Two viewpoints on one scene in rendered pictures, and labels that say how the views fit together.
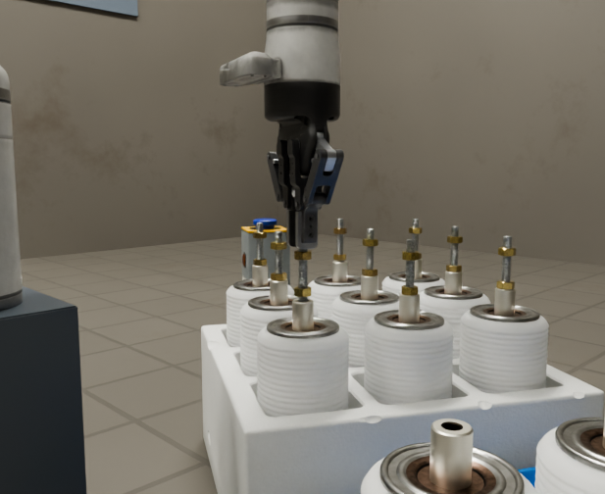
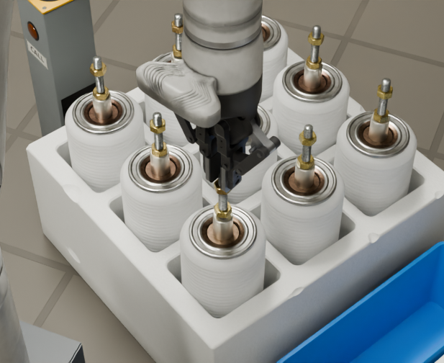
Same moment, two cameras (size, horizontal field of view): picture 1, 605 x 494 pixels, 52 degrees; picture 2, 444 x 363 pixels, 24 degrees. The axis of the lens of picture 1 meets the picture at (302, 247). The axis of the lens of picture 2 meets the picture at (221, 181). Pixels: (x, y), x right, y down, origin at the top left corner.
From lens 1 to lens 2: 79 cm
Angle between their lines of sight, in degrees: 46
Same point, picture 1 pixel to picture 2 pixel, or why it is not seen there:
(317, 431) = (260, 320)
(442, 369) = (338, 218)
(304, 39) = (240, 60)
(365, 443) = (291, 307)
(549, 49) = not seen: outside the picture
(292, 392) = (231, 294)
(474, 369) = (354, 191)
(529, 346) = (404, 171)
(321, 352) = (253, 262)
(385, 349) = (293, 223)
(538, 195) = not seen: outside the picture
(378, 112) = not seen: outside the picture
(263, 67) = (216, 118)
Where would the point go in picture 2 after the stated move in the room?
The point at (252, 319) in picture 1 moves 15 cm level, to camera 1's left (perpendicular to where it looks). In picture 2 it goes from (148, 204) to (21, 245)
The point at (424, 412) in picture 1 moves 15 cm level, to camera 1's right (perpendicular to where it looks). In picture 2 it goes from (332, 267) to (443, 227)
